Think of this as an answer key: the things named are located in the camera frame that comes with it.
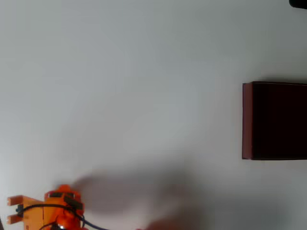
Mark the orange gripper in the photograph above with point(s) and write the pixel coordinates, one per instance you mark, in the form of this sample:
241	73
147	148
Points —
64	189

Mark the dark brown open box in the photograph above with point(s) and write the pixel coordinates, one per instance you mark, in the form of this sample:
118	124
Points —
275	122

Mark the black object at edge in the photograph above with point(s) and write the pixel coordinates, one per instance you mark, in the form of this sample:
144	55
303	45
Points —
299	3

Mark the pale orange camera mount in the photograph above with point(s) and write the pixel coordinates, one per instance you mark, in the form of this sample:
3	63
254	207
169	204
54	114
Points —
33	216

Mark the small black camera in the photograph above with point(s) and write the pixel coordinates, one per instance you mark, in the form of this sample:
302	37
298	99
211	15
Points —
19	209

